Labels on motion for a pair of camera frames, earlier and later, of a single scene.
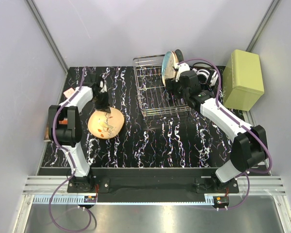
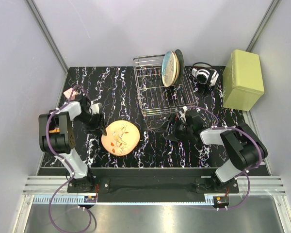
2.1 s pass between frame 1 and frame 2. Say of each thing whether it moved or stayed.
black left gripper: moved
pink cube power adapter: stayed
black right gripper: moved
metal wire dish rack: stayed
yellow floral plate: moved
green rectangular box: stayed
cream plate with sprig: stayed
